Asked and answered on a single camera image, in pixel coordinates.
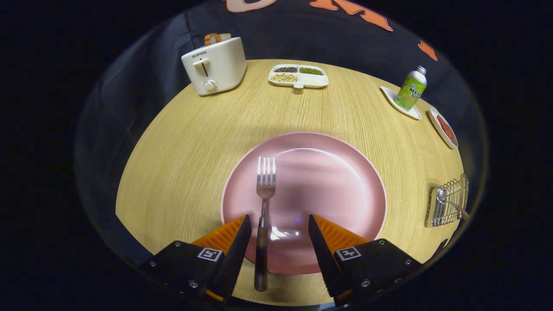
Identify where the wooden-handled metal fork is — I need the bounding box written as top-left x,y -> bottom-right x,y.
254,156 -> 277,292

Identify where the metal spoon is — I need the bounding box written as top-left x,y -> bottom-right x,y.
435,187 -> 470,221

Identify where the white oval food plate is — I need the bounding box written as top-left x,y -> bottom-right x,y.
429,108 -> 459,149

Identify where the metal wire basket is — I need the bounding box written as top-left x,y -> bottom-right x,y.
424,173 -> 470,228

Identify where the white square coaster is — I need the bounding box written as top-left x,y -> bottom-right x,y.
380,86 -> 422,120

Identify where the white divided dish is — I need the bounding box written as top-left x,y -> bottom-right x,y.
268,64 -> 329,89

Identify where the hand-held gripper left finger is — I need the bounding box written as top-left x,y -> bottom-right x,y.
148,214 -> 253,304

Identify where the pink round plate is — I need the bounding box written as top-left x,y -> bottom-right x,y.
220,132 -> 387,276

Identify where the white toaster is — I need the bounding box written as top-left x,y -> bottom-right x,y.
181,37 -> 248,96

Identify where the red-brown meat piece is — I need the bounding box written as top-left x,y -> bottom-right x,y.
436,115 -> 457,145

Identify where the green soda bottle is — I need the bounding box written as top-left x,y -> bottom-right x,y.
394,66 -> 428,111

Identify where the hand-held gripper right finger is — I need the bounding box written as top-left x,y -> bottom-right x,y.
308,213 -> 423,306

